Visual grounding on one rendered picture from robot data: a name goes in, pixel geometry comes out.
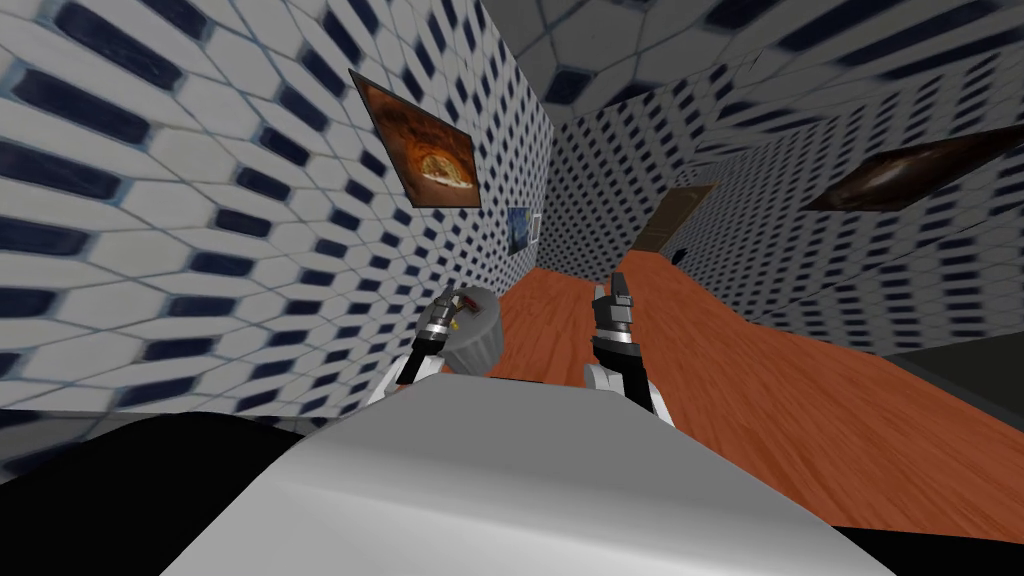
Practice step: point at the dark brown wall picture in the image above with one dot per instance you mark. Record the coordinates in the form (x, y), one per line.
(904, 176)

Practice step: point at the blue wall picture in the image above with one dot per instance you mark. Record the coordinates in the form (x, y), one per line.
(518, 230)

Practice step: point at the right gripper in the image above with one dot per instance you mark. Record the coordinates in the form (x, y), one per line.
(614, 320)

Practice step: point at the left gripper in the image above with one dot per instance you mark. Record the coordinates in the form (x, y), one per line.
(437, 320)

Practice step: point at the small white wall picture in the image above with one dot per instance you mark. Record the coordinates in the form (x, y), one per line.
(536, 227)

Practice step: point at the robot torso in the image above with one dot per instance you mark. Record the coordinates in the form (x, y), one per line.
(512, 488)

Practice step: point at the grey ribbed trash bin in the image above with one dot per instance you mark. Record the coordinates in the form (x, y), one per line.
(478, 344)

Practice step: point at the orange framed wall picture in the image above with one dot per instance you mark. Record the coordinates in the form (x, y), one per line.
(424, 144)

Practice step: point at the brown door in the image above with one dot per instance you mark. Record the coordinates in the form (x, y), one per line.
(672, 220)

